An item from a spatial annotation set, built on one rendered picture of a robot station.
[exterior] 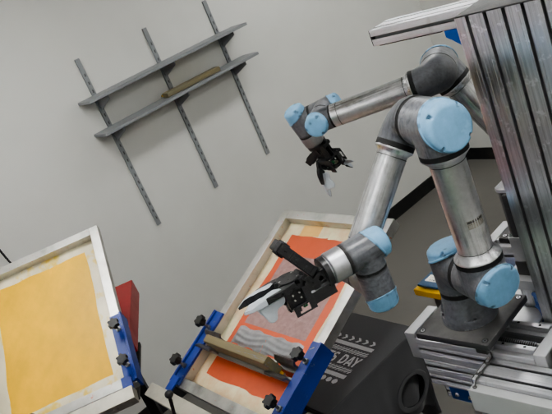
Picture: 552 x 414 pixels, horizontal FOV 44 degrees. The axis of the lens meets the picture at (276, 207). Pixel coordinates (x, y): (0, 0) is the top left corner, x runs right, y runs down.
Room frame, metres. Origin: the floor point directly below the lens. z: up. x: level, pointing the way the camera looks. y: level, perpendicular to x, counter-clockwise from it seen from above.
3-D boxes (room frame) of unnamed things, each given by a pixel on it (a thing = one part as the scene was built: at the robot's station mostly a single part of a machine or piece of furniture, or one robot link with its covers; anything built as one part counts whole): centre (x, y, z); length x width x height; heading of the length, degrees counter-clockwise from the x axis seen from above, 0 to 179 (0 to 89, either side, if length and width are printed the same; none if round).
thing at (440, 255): (1.59, -0.37, 1.42); 0.13 x 0.12 x 0.14; 14
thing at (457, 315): (1.60, -0.37, 1.31); 0.15 x 0.15 x 0.10
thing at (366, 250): (1.41, -0.15, 1.65); 0.11 x 0.08 x 0.09; 104
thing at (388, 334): (2.17, 0.03, 0.95); 0.48 x 0.44 x 0.01; 123
